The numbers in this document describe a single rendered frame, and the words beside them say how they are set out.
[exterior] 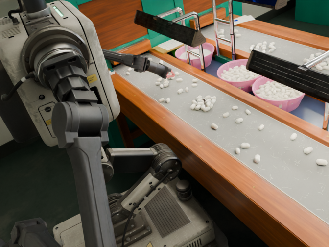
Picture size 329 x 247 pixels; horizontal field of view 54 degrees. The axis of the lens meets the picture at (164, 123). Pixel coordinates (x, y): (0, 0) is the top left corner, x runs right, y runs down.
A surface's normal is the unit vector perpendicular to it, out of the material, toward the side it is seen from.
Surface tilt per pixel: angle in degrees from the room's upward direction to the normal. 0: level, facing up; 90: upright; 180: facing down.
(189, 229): 0
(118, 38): 90
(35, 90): 90
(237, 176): 0
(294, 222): 0
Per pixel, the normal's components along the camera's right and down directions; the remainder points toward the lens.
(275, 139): -0.18, -0.80
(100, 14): 0.53, 0.42
